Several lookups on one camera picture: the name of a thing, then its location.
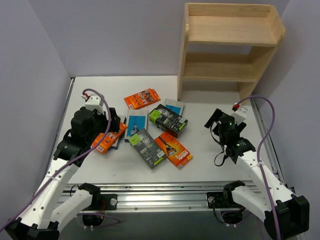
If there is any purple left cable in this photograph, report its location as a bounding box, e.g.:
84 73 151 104
0 88 121 232

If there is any orange styler box back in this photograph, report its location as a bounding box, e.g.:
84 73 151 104
124 88 161 110

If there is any orange styler box left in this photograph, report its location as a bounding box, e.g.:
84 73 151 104
96 122 128 155

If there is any harry's razor box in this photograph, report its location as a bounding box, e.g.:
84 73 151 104
110 136 123 150
124 109 149 143
164 98 185 115

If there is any black green gillettelabs box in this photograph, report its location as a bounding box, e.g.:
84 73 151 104
149 104 188 138
129 128 167 170

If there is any Harry's razor box middle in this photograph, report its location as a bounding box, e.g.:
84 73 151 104
124 109 149 143

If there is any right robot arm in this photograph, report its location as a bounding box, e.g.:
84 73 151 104
204 107 310 240

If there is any aluminium rail base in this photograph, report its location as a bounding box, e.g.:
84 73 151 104
62 181 298 213

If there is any Harry's razor box right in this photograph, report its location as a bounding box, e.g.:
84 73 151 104
164 98 185 115

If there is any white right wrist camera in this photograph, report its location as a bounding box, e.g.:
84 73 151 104
230 103 248 125

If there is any wooden shelf unit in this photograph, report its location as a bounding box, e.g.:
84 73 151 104
177 2 286 99

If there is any orange Gillette Fusion5 box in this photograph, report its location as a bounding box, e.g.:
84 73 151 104
155 132 193 169

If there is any orange styler box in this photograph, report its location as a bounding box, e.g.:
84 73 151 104
96 122 128 155
124 88 161 110

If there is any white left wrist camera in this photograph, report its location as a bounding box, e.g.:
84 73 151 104
81 93 104 115

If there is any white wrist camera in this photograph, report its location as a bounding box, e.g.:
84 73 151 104
230 103 248 125
81 93 104 115

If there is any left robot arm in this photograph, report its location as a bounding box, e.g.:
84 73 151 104
3 106 121 240

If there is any Harry's razor box left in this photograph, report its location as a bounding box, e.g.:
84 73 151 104
110 136 123 150

